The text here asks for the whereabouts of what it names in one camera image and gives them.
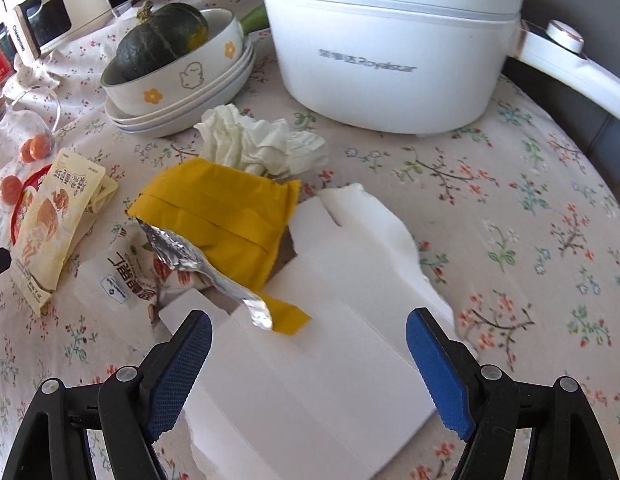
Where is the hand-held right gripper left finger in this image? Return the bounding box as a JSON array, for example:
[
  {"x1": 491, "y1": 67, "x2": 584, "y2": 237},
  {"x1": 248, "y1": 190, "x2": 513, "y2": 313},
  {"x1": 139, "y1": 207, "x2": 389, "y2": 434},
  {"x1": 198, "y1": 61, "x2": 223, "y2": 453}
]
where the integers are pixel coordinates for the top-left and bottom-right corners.
[{"x1": 2, "y1": 310, "x2": 213, "y2": 480}]

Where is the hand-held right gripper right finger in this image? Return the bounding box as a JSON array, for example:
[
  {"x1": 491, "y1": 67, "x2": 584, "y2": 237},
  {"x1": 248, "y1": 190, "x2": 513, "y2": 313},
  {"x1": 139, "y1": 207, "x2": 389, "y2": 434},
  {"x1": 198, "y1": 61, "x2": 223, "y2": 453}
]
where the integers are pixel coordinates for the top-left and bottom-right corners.
[{"x1": 406, "y1": 308, "x2": 620, "y2": 480}]

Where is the white carton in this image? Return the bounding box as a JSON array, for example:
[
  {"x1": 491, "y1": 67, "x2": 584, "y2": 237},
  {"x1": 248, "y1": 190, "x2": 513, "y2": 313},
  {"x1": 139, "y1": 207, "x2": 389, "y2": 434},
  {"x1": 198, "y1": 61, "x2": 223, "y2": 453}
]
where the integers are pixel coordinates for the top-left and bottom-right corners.
[{"x1": 159, "y1": 182, "x2": 458, "y2": 480}]

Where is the beige snack packet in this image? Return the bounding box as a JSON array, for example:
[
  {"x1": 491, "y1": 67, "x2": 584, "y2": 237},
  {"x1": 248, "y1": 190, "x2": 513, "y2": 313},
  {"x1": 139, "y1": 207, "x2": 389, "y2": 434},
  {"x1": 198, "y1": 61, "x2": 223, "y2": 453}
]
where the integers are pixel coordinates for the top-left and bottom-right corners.
[{"x1": 10, "y1": 149, "x2": 119, "y2": 317}]

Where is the white foil-lined snack packet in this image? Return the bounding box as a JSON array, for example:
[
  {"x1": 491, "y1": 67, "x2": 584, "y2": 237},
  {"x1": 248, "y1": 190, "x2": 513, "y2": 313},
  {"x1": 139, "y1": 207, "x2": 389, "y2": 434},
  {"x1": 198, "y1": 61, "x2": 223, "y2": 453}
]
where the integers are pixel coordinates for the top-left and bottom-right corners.
[{"x1": 74, "y1": 220, "x2": 275, "y2": 332}]

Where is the clear plastic bag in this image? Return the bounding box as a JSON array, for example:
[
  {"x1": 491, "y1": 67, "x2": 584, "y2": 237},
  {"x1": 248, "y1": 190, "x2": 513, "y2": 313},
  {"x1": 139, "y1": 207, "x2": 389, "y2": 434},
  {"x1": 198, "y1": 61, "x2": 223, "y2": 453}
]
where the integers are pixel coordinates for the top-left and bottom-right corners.
[{"x1": 0, "y1": 85, "x2": 60, "y2": 211}]

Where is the yellow foil snack bag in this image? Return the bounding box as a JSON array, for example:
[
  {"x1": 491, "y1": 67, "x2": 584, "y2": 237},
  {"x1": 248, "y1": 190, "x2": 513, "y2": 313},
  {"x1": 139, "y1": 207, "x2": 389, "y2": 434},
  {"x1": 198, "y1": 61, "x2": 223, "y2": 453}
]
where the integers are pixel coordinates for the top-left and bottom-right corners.
[{"x1": 126, "y1": 157, "x2": 311, "y2": 336}]

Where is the white plate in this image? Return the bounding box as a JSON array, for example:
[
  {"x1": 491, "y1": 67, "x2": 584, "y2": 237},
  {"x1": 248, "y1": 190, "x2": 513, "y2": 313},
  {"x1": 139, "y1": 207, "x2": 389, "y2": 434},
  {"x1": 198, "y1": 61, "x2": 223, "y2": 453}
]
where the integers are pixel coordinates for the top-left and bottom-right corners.
[
  {"x1": 107, "y1": 47, "x2": 255, "y2": 131},
  {"x1": 112, "y1": 52, "x2": 257, "y2": 137},
  {"x1": 106, "y1": 42, "x2": 253, "y2": 123}
]

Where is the crumpled white tissue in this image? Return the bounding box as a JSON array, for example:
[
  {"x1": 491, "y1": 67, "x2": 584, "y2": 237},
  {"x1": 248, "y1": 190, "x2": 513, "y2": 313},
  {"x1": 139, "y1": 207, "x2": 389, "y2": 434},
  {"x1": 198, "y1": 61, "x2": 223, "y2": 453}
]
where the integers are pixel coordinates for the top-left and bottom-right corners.
[{"x1": 195, "y1": 104, "x2": 329, "y2": 181}]

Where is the white flower print bowl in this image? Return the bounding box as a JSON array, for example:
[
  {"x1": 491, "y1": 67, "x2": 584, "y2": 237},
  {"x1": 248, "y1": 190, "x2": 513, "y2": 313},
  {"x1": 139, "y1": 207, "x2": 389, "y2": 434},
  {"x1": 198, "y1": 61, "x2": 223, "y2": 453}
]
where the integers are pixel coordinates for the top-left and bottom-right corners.
[{"x1": 100, "y1": 8, "x2": 247, "y2": 117}]

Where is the dark green squash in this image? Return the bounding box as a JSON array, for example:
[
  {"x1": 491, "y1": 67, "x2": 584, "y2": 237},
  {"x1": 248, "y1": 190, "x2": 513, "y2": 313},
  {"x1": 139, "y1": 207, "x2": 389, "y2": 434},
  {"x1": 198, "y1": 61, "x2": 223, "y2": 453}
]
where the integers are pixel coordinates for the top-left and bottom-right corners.
[{"x1": 112, "y1": 1, "x2": 211, "y2": 82}]

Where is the white electric cooking pot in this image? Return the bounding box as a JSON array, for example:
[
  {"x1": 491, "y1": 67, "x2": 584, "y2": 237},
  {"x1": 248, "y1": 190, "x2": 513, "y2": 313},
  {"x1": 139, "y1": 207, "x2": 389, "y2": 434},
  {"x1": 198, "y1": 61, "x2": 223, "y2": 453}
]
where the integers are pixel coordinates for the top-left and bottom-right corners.
[{"x1": 259, "y1": 0, "x2": 620, "y2": 135}]

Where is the green vegetable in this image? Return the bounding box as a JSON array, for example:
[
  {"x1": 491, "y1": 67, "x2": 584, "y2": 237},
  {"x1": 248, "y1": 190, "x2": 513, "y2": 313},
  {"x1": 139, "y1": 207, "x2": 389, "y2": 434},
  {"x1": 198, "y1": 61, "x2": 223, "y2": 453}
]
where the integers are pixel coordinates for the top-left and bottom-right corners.
[{"x1": 239, "y1": 4, "x2": 269, "y2": 36}]

